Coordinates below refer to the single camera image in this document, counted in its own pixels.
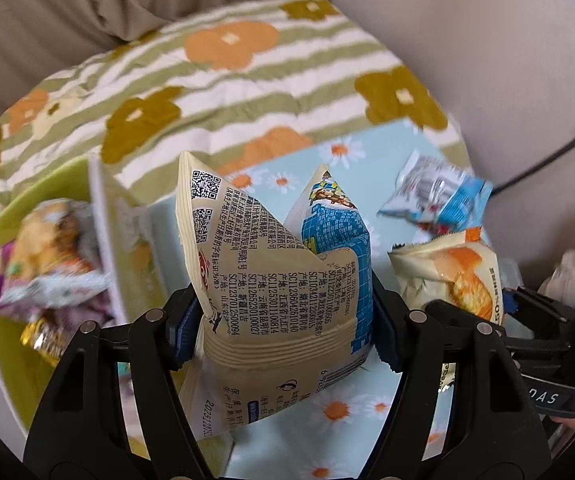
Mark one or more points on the gold foil snack packet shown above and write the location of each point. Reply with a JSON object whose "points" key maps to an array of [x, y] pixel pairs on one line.
{"points": [[42, 340]]}

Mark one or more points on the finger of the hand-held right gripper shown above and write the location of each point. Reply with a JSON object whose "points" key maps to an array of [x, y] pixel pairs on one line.
{"points": [[537, 305]]}

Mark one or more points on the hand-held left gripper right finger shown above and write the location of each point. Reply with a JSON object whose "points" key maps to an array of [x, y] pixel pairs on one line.
{"points": [[385, 332]]}

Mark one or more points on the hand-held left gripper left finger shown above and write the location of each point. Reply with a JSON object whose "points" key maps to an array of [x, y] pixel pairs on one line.
{"points": [[185, 327]]}

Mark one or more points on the large mauve snack packet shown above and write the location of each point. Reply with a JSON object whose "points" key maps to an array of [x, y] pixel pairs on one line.
{"points": [[87, 310]]}

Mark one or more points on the green box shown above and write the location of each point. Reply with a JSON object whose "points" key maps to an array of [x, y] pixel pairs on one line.
{"points": [[5, 370]]}

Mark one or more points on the beige curtain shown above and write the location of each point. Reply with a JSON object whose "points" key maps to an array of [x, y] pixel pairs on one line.
{"points": [[117, 0]]}

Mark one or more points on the light blue daisy sheet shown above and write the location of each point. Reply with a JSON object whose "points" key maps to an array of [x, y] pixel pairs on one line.
{"points": [[357, 410]]}

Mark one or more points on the green striped floral blanket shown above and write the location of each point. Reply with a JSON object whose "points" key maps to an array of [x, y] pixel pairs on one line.
{"points": [[267, 100]]}

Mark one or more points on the orange cake packet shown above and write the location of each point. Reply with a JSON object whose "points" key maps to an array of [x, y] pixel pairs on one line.
{"points": [[447, 270]]}

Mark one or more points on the cream and blue snack packet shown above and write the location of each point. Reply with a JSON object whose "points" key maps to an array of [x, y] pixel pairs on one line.
{"points": [[267, 270]]}

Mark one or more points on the small blue white packet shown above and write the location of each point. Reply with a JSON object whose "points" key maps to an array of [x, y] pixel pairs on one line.
{"points": [[437, 195]]}

